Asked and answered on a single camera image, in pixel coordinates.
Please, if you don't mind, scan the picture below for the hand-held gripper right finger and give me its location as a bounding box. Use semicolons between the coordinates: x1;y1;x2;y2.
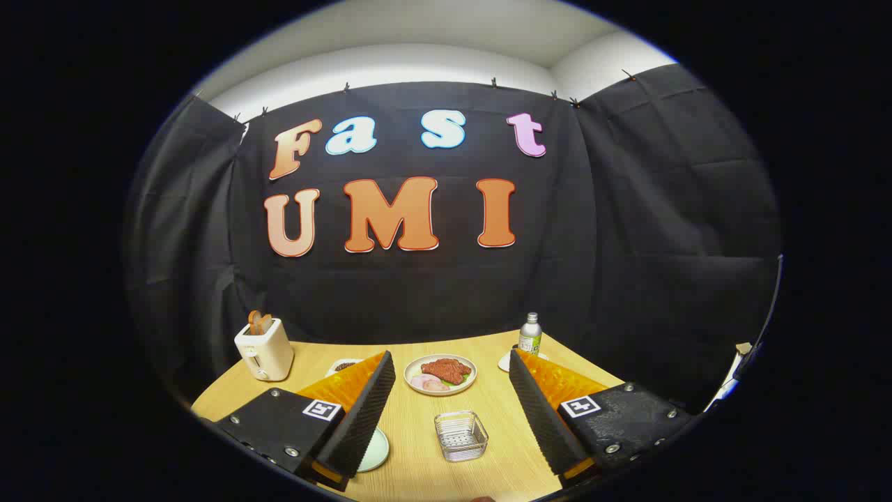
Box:
509;349;698;482

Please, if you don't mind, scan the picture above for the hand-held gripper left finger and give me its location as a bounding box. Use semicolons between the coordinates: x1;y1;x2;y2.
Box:
213;351;397;492

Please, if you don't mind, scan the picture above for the light blue plate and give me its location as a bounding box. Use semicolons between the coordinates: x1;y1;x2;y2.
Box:
355;427;390;473

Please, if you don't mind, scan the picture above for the small white dish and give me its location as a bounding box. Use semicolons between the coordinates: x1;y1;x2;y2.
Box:
498;351;548;372

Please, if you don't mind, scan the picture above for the green label metal bottle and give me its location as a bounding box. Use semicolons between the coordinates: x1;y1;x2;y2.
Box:
518;312;543;356

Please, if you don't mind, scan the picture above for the white oval plate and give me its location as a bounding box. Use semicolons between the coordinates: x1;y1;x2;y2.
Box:
404;354;478;397

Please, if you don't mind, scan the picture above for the brown steak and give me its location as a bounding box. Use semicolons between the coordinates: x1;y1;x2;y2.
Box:
420;358;472;386

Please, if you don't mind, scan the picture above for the cream white toaster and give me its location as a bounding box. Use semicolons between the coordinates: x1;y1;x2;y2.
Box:
234;318;295;382

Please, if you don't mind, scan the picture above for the black backdrop cloth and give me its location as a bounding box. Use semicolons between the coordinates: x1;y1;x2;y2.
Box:
125;64;781;412

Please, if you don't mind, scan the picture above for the white flat object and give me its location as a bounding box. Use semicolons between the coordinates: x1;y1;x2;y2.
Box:
704;342;753;412

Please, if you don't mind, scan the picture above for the metal wire basket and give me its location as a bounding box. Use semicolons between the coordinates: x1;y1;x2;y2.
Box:
433;410;489;463

